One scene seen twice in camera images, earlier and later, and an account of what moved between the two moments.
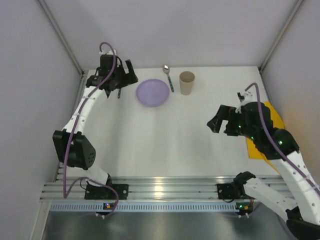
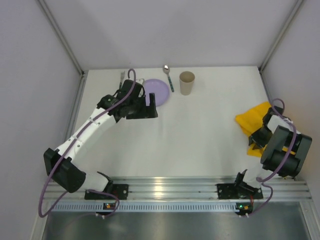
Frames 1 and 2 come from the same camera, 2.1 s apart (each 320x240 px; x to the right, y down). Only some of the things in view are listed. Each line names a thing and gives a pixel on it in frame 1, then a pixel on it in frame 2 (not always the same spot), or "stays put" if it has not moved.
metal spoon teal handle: x=166 y=69 stays put
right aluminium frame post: x=296 y=5 stays put
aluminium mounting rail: x=143 y=188 stays put
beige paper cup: x=186 y=79 stays put
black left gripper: x=122 y=77 -> x=146 y=111
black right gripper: x=227 y=120 -> x=255 y=139
